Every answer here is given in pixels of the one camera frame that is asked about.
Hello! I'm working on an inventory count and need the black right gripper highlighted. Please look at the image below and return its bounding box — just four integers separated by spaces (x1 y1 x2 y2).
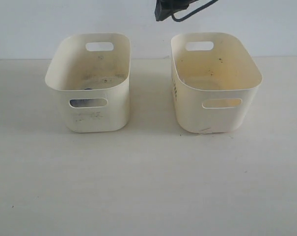
155 0 194 22

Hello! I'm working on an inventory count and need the grey small object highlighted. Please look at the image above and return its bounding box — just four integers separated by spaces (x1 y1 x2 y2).
69 99 89 108

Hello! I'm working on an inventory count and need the cream plastic bin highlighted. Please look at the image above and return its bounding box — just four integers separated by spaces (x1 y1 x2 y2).
171 32 263 134
45 33 131 133

